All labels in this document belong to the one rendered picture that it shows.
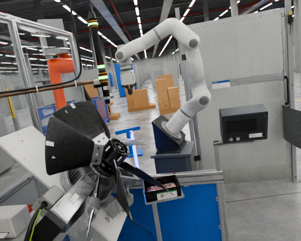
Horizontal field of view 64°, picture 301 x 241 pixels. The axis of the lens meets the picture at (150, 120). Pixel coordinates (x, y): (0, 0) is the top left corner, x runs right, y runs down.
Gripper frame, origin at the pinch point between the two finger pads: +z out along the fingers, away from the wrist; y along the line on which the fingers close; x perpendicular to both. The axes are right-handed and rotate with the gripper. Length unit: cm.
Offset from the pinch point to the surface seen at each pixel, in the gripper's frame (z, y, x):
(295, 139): 79, -146, -96
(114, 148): 20, -4, 65
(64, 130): 6, 10, 78
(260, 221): 142, -95, -52
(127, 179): 42, -2, 48
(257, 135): 34, -77, 19
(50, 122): 2, 14, 81
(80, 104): -0.4, 16.9, 44.9
